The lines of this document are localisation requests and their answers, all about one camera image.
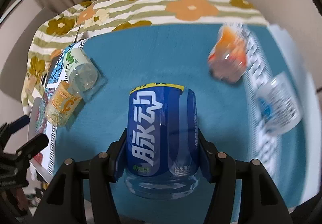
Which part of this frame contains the white blue label cup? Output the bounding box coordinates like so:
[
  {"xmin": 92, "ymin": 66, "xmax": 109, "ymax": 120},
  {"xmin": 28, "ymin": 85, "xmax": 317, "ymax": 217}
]
[{"xmin": 256, "ymin": 72, "xmax": 302, "ymax": 136}]

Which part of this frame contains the orange cartoon plastic cup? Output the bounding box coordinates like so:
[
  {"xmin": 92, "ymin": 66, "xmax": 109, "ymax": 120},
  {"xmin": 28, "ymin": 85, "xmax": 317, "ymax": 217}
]
[{"xmin": 207, "ymin": 24, "xmax": 247, "ymax": 83}]

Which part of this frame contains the orange label clear cup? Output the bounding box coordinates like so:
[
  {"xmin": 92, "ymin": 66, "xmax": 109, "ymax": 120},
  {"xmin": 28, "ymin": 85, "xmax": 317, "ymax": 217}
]
[{"xmin": 45, "ymin": 81, "xmax": 82, "ymax": 126}]

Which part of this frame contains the blue plastic cup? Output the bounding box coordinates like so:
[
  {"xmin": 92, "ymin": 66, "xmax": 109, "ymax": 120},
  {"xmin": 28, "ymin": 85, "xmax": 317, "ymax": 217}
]
[{"xmin": 124, "ymin": 83, "xmax": 200, "ymax": 200}]

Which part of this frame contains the teal patterned cloth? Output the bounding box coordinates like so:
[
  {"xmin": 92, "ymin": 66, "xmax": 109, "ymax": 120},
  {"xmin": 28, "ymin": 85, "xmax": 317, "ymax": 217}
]
[{"xmin": 43, "ymin": 24, "xmax": 321, "ymax": 207}]

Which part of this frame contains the floral striped quilt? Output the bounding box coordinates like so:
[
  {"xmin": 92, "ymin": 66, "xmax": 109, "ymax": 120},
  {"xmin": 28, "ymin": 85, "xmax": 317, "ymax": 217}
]
[{"xmin": 21, "ymin": 0, "xmax": 268, "ymax": 115}]

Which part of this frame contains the green label clear cup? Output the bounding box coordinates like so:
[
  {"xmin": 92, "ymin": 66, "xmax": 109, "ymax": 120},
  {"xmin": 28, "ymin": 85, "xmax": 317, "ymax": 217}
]
[{"xmin": 63, "ymin": 47, "xmax": 98, "ymax": 93}]

